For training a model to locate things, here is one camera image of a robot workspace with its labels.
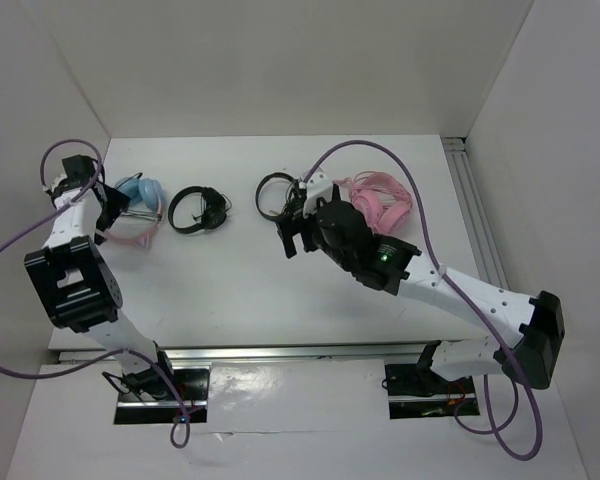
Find aluminium rail front edge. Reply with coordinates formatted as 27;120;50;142
59;340;441;366

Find pink gaming headset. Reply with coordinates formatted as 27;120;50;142
334;171;414;235

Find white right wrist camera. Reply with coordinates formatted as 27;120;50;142
299;168;337;218

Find aluminium rail right side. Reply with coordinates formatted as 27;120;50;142
441;137;509;290

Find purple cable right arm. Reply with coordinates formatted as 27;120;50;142
302;140;544;460

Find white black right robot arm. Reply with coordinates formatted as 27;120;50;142
276;200;565;392

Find black headphones middle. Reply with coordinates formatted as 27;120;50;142
254;172;305;222

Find blue pink cat-ear headphones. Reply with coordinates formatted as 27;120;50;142
96;172;167;250

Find white front cover panel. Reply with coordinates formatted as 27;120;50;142
205;360;389;434

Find black headphones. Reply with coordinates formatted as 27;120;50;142
167;186;232;235
254;172;305;222

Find black headphones far left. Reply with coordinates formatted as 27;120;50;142
167;186;232;235

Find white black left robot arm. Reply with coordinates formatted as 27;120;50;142
24;155;178;400

